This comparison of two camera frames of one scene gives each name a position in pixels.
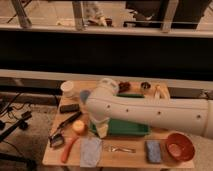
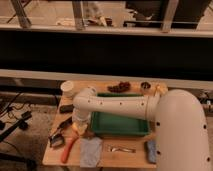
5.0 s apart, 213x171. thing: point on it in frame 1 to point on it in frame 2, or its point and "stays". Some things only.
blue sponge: x=153 y=151 stays
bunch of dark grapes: x=123 y=87 stays
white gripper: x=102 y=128 to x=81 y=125
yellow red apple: x=78 y=125 stays
